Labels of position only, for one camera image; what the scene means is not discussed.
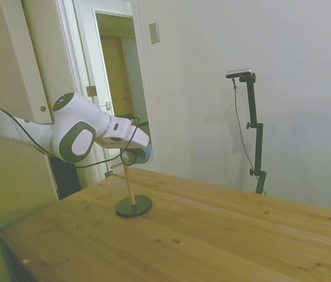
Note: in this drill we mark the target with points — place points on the grey wall switch plate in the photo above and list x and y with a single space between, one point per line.
154 33

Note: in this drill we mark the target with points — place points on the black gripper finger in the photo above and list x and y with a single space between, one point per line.
135 152

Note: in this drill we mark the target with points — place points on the dark black cabinet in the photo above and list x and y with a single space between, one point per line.
65 179

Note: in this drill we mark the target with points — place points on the brass door hinge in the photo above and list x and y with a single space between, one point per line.
91 91

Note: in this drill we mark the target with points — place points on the blue enamel mug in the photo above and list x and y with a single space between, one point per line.
145 158

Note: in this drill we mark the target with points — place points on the wooden mug tree black base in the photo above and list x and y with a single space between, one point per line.
134 207

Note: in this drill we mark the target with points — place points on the brown wooden door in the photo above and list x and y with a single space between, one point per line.
116 82

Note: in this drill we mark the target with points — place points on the black camera stand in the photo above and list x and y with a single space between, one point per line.
258 141

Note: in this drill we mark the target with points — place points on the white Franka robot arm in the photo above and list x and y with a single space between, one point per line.
77 123

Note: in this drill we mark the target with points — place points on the black exterior camera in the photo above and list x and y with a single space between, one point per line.
239 73

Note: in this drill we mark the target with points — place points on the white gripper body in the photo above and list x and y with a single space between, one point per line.
124 133

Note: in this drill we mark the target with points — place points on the round brown door knob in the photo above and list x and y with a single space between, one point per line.
43 108

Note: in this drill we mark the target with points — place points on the white door latch plate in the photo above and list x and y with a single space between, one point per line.
108 104

